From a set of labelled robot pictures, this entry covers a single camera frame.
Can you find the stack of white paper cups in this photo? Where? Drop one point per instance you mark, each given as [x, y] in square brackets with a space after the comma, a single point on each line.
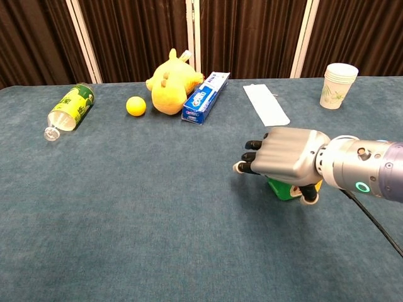
[337, 88]

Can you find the clear bottle with green label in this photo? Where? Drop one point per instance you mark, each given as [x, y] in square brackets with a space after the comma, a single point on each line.
[74, 105]

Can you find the dark curtain partition panel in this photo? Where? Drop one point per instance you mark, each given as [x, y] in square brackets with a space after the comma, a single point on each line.
[252, 34]
[138, 31]
[362, 31]
[34, 41]

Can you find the blue white toothpaste box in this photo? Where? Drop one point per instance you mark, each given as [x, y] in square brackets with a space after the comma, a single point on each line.
[204, 99]

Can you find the yellow ball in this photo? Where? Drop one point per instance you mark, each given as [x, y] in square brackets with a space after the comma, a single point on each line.
[136, 106]

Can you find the blue felt table mat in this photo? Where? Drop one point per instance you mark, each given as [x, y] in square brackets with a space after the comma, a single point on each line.
[141, 204]

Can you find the white flat paper packet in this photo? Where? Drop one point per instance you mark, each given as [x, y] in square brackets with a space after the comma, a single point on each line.
[266, 105]

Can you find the right silver purple robot arm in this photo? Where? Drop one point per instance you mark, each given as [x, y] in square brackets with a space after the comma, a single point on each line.
[362, 166]

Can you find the yellow plush toy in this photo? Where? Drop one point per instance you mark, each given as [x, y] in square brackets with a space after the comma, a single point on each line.
[171, 85]

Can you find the yellow green small box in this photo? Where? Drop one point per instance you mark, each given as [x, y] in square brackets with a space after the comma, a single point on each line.
[283, 190]

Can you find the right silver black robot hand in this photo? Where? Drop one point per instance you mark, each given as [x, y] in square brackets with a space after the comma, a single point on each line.
[289, 154]

